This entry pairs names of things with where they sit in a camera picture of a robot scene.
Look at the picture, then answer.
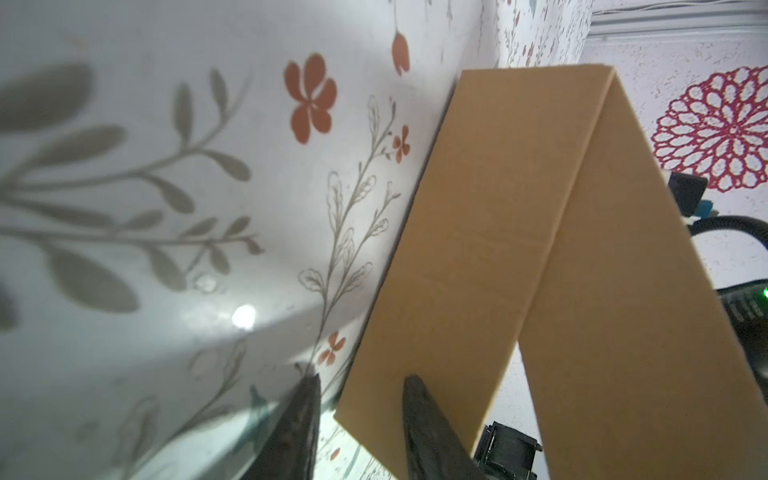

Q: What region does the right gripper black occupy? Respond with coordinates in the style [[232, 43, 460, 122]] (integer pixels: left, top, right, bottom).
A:
[[473, 422, 543, 480]]

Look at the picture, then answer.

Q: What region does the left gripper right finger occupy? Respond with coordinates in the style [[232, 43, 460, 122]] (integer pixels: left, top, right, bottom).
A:
[[402, 375, 486, 480]]

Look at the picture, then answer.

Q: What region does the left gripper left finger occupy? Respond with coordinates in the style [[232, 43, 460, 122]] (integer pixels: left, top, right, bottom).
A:
[[241, 375, 321, 480]]

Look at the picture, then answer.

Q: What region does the brown cardboard box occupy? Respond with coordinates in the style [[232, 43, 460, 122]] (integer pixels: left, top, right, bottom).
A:
[[335, 65, 767, 479]]

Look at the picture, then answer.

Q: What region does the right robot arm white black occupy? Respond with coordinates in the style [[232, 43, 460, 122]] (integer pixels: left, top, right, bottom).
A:
[[473, 279, 767, 479]]

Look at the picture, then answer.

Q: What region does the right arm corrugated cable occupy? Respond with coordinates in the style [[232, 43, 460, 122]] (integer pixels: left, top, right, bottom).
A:
[[686, 214, 768, 250]]

